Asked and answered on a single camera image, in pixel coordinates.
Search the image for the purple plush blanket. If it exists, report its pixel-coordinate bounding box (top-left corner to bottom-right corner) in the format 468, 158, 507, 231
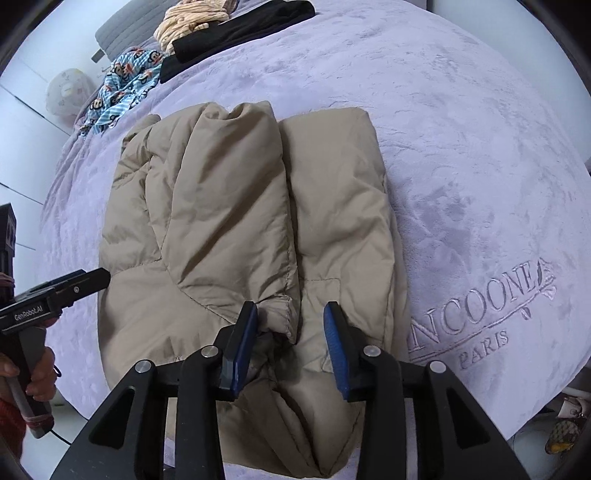
39, 0, 591, 480

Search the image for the beige puffer jacket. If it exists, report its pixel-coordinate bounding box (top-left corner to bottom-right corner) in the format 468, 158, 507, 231
97, 100, 409, 479

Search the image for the blue monkey print cloth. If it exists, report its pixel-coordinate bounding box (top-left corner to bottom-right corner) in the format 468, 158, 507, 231
76, 46, 166, 136

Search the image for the black garment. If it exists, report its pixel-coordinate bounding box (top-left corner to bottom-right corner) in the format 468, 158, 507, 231
159, 0, 316, 84

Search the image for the black cable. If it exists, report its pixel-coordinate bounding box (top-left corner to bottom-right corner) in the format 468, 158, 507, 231
46, 364, 78, 448

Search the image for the person's left forearm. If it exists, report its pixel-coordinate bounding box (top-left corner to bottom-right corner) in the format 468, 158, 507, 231
0, 394, 31, 468

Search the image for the white wardrobe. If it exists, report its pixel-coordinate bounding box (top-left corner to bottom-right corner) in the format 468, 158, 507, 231
0, 46, 72, 259

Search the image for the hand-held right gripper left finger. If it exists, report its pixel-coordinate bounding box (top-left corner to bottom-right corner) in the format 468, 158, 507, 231
51, 301, 259, 480

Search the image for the grey padded headboard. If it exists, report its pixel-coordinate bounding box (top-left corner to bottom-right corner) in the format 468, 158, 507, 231
95, 4, 174, 63

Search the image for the white plush toy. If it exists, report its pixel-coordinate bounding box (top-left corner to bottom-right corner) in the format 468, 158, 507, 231
46, 68, 90, 121

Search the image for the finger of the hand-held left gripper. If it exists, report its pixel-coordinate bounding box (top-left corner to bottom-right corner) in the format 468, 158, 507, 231
44, 268, 112, 306

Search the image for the beige striped cloth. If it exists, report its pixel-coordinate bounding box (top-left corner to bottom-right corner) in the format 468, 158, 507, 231
154, 0, 241, 55

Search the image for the person's left hand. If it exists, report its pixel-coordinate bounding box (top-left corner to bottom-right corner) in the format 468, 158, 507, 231
0, 344, 59, 398

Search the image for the slipper on floor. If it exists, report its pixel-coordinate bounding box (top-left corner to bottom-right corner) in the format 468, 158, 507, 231
545, 394, 588, 456

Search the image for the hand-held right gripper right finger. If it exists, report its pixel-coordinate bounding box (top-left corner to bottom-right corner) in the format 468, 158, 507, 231
323, 301, 532, 480

